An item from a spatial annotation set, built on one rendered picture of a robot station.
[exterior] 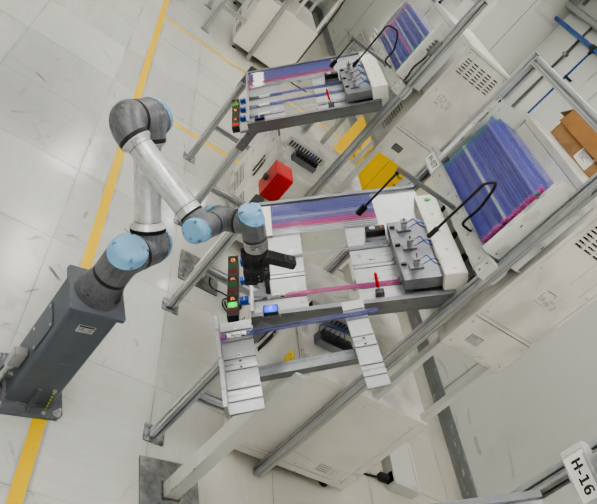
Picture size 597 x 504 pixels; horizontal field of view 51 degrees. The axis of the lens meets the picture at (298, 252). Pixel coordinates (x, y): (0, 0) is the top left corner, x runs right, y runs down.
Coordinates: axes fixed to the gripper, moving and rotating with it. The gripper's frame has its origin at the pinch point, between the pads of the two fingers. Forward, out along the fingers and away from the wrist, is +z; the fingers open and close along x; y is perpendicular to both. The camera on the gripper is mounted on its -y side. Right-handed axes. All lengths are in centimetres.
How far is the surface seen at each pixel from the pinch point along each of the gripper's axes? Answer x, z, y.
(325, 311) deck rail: -2.1, 11.9, -17.8
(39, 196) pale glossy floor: -107, 16, 108
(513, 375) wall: -79, 154, -128
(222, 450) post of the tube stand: 25, 46, 23
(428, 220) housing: -36, 3, -61
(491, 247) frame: -1, -10, -73
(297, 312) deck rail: -2.1, 10.9, -8.2
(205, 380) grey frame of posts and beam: 1.8, 35.7, 27.8
